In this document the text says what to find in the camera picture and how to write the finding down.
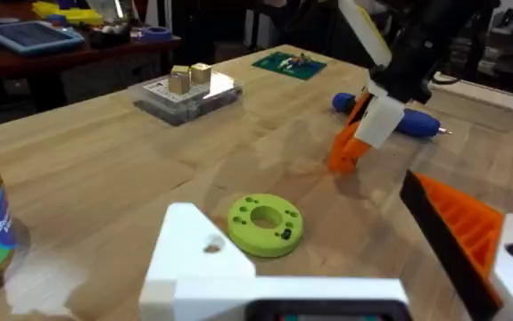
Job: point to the pale upright wrist plate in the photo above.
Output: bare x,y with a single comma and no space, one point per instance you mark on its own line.
365,31

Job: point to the yellow plastic box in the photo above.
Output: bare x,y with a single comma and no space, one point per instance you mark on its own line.
75,14

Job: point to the blue tape roll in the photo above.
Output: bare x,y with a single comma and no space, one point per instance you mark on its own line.
155,34

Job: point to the green board with toy blocks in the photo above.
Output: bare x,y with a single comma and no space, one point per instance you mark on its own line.
289,64

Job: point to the blue electric screwdriver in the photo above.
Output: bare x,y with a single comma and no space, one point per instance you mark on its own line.
416,122

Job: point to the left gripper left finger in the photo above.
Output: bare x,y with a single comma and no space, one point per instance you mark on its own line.
193,263

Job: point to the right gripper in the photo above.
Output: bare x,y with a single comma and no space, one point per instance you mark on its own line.
430,44

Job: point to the blue tablet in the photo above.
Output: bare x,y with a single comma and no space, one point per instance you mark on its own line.
28,36

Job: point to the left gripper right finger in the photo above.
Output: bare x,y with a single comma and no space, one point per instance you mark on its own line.
470,232

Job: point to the dark red side table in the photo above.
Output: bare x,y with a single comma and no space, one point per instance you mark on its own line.
82,55

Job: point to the clear box with brass cubes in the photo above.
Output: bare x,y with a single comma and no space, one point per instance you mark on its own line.
184,100

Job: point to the small black screw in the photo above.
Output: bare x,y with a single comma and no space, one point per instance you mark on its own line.
286,233

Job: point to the pale wooden box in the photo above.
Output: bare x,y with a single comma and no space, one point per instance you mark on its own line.
474,100

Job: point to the green disc with holes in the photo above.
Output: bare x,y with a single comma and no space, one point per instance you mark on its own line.
247,234

